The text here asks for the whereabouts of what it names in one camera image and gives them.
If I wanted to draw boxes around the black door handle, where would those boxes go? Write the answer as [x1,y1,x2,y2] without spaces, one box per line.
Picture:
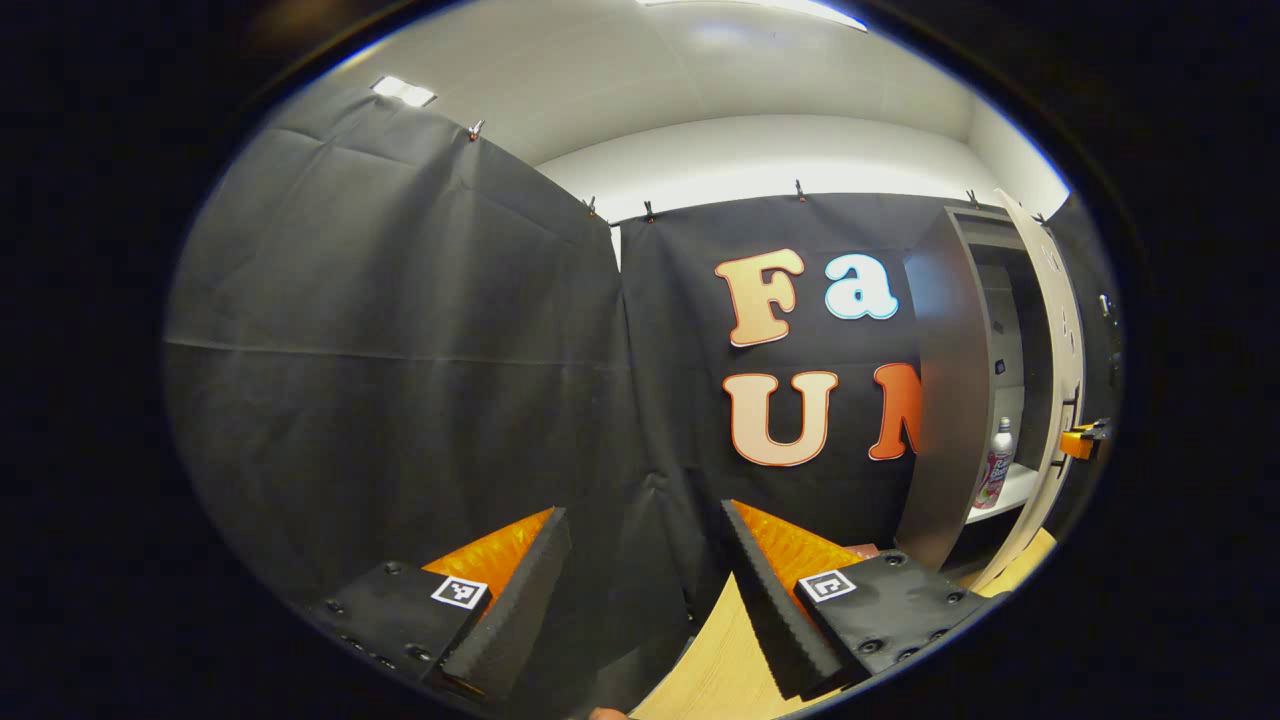
[1052,385,1083,476]

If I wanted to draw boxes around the grey cabinet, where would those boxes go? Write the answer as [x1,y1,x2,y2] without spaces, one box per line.
[893,203,1061,586]

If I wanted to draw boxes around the row of cloth clips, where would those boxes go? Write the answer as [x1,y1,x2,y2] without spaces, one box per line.
[468,120,1046,226]

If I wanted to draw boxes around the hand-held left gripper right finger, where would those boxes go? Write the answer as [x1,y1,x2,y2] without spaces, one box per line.
[720,499,1009,703]

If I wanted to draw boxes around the white cabinet door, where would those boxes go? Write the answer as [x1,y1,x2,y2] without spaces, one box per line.
[972,187,1089,593]

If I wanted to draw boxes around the silver printed bottle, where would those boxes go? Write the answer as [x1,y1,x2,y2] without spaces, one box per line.
[972,417,1016,511]

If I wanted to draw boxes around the white cabinet shelf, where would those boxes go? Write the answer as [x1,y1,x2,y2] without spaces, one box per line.
[965,462,1043,525]

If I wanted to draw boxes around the black backdrop cloth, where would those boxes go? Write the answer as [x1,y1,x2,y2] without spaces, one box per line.
[165,85,1123,701]

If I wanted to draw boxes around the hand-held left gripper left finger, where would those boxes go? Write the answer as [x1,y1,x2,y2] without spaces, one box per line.
[300,506,576,703]

